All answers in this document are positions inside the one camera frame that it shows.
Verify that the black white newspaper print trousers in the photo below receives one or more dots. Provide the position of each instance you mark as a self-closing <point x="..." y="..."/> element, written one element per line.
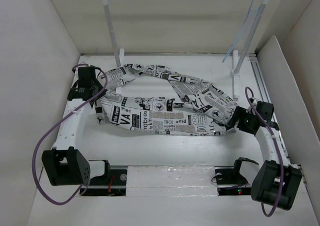
<point x="200" y="109"/>

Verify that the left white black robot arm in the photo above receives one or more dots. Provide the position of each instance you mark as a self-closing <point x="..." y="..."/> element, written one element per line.
<point x="64" y="163"/>

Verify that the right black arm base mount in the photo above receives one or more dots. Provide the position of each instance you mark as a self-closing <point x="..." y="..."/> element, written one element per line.
<point x="235" y="180"/>

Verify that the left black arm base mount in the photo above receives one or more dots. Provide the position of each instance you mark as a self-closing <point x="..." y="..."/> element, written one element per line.
<point x="105" y="180"/>

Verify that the aluminium rail right side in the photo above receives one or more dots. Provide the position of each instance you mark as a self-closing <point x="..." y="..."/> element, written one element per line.
<point x="263" y="90"/>

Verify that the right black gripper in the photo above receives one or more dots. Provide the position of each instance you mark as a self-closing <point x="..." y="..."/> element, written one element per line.
<point x="240" y="112"/>

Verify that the clear blue plastic hanger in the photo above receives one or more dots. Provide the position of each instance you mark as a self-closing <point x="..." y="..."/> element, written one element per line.
<point x="244" y="27"/>

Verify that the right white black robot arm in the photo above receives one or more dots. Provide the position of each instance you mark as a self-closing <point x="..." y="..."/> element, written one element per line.
<point x="277" y="181"/>

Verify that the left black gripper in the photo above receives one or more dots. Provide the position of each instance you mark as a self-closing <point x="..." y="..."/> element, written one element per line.
<point x="102" y="93"/>

